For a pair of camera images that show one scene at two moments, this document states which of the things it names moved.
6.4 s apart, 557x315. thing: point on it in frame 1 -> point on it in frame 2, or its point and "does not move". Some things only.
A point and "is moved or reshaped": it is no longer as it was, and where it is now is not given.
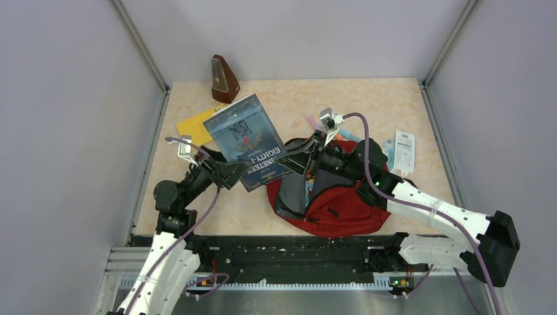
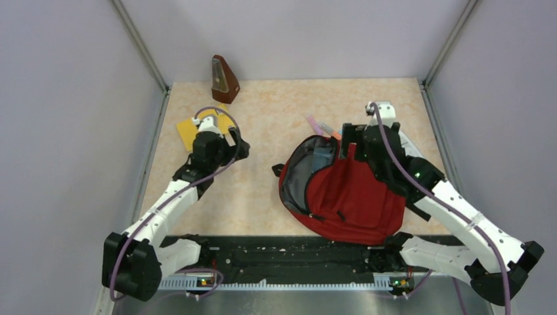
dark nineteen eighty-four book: [242, 134] is moved or reshaped
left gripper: [231, 171] -> [231, 150]
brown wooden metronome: [224, 86] does not move
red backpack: [328, 201] is moved or reshaped
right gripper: [298, 162] -> [351, 134]
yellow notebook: [195, 127] does not move
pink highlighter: [316, 126] does not move
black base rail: [305, 261] does not move
